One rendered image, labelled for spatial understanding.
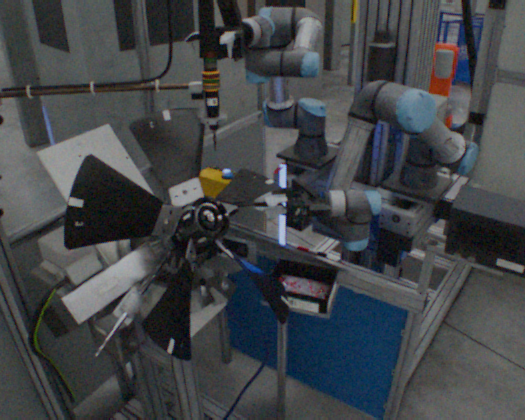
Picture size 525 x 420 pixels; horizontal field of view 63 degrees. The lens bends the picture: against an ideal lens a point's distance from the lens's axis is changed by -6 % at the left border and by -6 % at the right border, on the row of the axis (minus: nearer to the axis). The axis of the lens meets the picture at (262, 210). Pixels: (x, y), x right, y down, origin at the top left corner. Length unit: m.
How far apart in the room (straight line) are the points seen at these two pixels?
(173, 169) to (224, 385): 1.34
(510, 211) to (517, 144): 1.49
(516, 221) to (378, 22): 0.98
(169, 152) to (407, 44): 1.04
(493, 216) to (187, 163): 0.83
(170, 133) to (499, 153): 2.00
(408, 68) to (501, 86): 0.94
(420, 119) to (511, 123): 1.48
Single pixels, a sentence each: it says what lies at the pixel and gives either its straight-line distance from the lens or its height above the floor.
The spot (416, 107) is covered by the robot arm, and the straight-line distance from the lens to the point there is 1.31.
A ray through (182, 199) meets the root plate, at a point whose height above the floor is 1.24.
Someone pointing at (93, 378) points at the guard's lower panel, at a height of 0.13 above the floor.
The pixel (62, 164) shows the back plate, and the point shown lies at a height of 1.32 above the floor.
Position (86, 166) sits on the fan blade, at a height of 1.41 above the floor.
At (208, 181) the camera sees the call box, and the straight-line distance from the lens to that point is 1.74.
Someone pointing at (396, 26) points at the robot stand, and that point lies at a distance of 1.89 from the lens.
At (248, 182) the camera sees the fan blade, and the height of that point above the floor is 1.18.
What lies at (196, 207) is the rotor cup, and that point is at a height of 1.26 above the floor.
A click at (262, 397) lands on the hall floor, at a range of 2.29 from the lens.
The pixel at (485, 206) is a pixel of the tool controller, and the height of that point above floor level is 1.24.
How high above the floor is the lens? 1.83
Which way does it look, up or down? 30 degrees down
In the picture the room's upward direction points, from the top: 1 degrees counter-clockwise
